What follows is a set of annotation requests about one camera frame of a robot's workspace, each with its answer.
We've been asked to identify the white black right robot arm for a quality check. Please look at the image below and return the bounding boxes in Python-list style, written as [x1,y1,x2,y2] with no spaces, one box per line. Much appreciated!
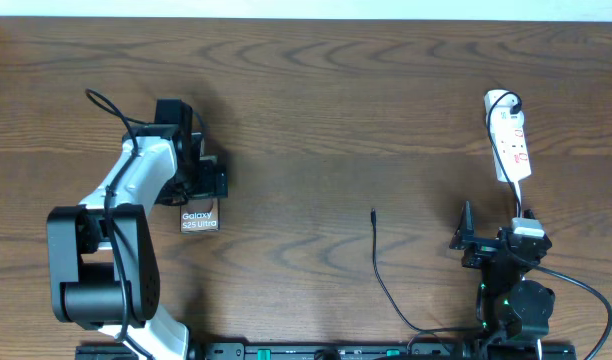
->
[449,203,555,346]

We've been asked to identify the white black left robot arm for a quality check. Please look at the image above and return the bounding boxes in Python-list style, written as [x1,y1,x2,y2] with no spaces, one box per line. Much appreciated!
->
[46,124,226,359]

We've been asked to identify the black charger cable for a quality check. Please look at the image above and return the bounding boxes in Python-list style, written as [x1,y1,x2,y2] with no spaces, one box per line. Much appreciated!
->
[369,208,487,335]

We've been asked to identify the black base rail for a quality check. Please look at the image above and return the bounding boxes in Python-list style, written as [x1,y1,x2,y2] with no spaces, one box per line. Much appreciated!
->
[75,341,577,360]

